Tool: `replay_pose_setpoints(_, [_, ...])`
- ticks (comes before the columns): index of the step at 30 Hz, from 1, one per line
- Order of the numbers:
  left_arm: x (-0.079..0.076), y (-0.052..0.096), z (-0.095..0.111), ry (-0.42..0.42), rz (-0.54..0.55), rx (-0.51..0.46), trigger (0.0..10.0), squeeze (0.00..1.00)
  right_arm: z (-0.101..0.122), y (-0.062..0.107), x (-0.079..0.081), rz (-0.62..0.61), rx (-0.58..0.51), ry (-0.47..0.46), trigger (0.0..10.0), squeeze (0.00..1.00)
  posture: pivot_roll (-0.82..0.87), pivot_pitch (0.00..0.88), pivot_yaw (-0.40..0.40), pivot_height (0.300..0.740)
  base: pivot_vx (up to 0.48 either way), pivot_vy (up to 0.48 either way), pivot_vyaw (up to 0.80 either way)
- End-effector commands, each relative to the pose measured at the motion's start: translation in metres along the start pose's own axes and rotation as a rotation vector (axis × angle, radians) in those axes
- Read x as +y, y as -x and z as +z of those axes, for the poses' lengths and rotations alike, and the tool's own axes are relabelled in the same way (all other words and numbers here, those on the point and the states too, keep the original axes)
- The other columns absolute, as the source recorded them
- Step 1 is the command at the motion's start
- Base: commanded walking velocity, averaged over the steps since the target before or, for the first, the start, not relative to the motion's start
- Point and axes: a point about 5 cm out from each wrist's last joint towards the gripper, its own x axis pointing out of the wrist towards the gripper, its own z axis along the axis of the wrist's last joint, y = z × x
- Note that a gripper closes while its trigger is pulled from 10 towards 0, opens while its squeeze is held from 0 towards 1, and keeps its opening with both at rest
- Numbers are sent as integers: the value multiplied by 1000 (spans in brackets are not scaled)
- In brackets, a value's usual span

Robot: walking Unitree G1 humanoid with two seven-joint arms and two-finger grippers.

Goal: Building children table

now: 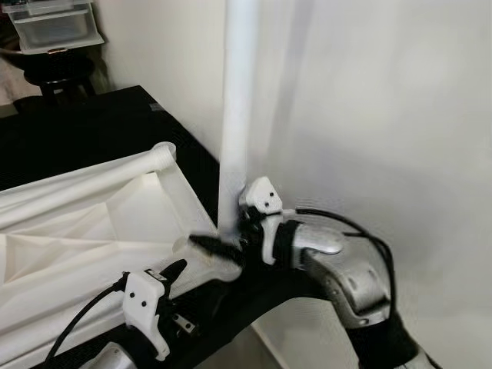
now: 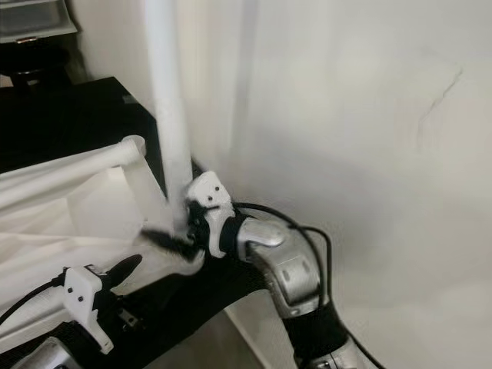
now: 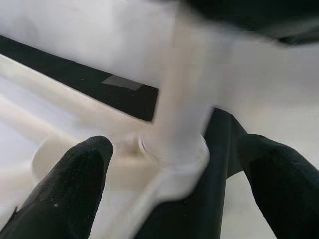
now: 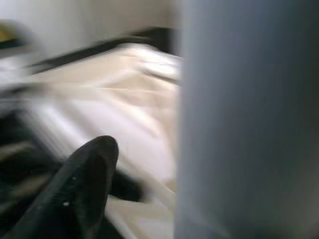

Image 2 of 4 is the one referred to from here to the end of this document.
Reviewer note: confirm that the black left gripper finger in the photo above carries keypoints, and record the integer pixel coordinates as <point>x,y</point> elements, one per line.
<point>127,272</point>

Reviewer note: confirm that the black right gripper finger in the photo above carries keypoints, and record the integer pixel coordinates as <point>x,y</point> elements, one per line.
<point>171,243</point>

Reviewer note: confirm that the grey tape patch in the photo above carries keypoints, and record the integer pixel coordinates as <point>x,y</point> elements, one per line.
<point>127,98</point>

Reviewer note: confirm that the black tablecloth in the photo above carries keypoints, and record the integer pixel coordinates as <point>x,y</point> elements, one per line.
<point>61,115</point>

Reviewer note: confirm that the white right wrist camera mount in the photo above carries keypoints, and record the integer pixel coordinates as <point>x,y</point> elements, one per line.
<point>211,194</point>

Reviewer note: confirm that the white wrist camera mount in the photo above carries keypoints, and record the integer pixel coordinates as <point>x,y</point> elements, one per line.
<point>84,296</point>
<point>211,194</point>

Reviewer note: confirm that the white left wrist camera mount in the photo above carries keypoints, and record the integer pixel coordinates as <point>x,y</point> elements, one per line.
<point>84,296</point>

